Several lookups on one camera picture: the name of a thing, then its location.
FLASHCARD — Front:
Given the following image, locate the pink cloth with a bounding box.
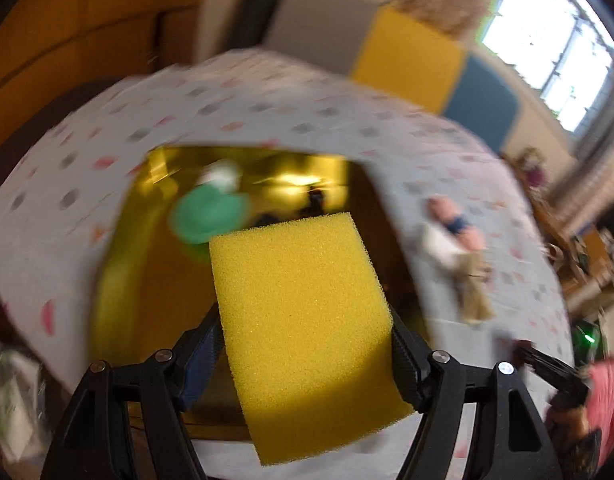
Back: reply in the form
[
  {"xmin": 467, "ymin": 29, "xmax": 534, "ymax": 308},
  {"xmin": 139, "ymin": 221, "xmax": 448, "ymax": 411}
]
[{"xmin": 584, "ymin": 357, "xmax": 614, "ymax": 461}]

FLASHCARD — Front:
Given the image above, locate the patterned white tablecloth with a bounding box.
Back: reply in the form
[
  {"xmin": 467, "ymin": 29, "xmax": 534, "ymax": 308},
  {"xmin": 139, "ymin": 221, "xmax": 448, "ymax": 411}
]
[{"xmin": 0, "ymin": 47, "xmax": 575, "ymax": 480}]

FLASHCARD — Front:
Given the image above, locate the yellow sponge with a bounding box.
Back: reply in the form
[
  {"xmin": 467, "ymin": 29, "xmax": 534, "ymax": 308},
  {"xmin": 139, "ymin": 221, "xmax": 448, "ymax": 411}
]
[{"xmin": 208, "ymin": 211, "xmax": 418, "ymax": 467}]

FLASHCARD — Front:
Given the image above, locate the barred window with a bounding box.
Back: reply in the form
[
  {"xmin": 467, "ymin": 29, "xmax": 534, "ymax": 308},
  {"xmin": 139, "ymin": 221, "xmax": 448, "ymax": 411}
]
[{"xmin": 479, "ymin": 0, "xmax": 614, "ymax": 133}]

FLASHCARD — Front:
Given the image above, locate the green and white soft toy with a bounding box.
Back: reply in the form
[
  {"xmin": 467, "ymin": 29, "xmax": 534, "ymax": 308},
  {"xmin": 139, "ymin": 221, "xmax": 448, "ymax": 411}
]
[{"xmin": 168, "ymin": 159, "xmax": 250, "ymax": 246}]

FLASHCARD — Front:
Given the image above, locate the wooden side shelf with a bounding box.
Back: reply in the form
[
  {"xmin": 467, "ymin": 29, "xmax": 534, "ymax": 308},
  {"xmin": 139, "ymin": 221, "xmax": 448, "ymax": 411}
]
[{"xmin": 517, "ymin": 150, "xmax": 614, "ymax": 301}]

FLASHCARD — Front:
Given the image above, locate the rag doll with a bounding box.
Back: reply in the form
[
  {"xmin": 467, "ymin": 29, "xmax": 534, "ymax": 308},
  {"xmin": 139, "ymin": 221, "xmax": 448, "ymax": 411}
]
[{"xmin": 427, "ymin": 195, "xmax": 495, "ymax": 323}]

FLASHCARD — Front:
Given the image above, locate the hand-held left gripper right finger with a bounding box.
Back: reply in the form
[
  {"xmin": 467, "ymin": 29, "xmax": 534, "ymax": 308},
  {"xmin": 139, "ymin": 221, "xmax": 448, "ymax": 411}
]
[{"xmin": 388, "ymin": 305, "xmax": 564, "ymax": 480}]

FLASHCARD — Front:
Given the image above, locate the white plastic bag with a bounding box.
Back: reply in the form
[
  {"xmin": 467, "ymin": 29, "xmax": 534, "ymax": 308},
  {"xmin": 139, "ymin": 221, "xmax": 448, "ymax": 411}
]
[{"xmin": 0, "ymin": 335, "xmax": 52, "ymax": 461}]

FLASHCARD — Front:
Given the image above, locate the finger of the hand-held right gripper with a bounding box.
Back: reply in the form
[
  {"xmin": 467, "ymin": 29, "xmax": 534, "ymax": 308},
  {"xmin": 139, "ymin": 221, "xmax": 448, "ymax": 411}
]
[{"xmin": 517, "ymin": 341, "xmax": 588, "ymax": 406}]

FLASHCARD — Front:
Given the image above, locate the dark grey bench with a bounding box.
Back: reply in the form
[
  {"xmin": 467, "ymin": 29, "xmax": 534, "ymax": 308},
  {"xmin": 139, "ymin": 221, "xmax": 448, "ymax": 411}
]
[{"xmin": 62, "ymin": 77, "xmax": 152, "ymax": 111}]

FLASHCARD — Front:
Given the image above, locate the white sponge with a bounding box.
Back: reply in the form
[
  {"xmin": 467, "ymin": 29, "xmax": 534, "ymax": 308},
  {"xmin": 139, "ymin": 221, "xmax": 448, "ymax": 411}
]
[{"xmin": 419, "ymin": 222, "xmax": 462, "ymax": 273}]

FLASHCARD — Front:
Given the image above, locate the gold tin box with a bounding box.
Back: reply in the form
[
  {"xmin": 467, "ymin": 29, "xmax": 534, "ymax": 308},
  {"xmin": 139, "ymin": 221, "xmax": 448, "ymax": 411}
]
[{"xmin": 89, "ymin": 145, "xmax": 432, "ymax": 441}]

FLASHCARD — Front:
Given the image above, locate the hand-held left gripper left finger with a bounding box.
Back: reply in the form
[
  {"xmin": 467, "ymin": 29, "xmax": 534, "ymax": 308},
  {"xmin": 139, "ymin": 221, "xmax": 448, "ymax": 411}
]
[{"xmin": 39, "ymin": 304, "xmax": 225, "ymax": 480}]

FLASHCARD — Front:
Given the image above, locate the wooden wardrobe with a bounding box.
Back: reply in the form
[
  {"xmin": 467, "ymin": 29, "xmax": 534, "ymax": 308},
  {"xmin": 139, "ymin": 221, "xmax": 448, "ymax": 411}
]
[{"xmin": 0, "ymin": 0, "xmax": 212, "ymax": 161}]

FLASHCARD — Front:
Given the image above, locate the grey yellow blue headboard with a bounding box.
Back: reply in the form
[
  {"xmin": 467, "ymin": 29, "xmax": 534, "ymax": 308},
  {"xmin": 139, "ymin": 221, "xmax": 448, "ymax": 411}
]
[{"xmin": 264, "ymin": 0, "xmax": 520, "ymax": 153}]

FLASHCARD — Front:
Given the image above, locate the black rolled mat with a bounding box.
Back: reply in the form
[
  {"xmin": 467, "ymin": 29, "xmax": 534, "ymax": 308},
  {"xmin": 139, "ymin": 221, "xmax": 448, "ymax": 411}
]
[{"xmin": 232, "ymin": 0, "xmax": 295, "ymax": 51}]

